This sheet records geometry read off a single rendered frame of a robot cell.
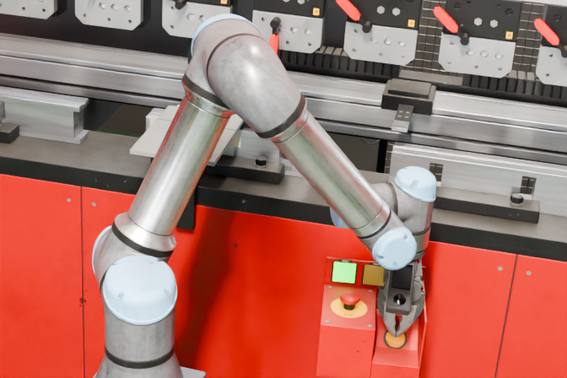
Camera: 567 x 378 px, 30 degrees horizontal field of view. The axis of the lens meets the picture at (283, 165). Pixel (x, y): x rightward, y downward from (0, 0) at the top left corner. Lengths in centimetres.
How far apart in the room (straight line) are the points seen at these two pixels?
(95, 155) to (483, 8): 93
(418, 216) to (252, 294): 60
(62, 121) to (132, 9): 34
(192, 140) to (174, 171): 6
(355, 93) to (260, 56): 100
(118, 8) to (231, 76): 77
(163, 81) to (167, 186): 92
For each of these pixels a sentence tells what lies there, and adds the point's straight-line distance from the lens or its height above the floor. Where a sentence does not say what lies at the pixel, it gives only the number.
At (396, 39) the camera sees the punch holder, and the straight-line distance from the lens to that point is 223.
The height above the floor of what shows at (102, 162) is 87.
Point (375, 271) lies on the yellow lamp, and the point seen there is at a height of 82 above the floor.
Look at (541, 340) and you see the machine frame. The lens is 239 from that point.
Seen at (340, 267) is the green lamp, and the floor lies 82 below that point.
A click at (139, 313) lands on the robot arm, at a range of 171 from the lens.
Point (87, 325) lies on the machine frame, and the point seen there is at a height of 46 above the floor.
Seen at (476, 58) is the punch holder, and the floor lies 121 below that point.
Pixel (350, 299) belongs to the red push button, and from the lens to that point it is 208.
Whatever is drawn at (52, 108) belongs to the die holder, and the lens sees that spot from 251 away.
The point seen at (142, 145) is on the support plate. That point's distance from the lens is 221.
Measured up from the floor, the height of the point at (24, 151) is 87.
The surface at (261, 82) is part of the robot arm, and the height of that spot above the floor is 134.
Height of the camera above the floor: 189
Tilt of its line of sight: 25 degrees down
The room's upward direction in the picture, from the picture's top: 4 degrees clockwise
